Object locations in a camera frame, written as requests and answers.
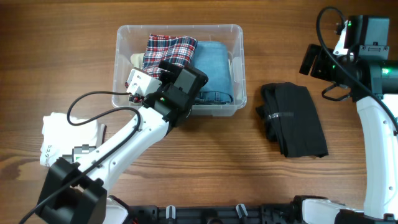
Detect red navy plaid cloth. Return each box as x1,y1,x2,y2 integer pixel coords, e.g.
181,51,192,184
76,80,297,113
124,33,198,89

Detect blue denim jeans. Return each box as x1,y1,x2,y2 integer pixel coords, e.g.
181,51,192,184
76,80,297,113
192,41,234,105

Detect cream cloth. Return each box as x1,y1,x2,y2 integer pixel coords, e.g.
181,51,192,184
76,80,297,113
130,53,144,68

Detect black garment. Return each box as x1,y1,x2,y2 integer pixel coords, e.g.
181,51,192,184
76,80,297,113
256,82,328,158

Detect white printed t-shirt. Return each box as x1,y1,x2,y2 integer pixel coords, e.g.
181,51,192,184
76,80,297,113
39,112,106,167

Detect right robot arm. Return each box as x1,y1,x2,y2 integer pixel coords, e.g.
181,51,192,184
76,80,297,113
300,15,397,223

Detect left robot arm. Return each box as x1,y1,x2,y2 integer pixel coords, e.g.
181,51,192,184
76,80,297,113
21,60,208,223

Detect clear plastic storage container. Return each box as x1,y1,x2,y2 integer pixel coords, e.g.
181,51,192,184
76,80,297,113
113,24,247,116

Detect right camera cable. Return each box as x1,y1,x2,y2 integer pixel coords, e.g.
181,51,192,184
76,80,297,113
315,6,398,134

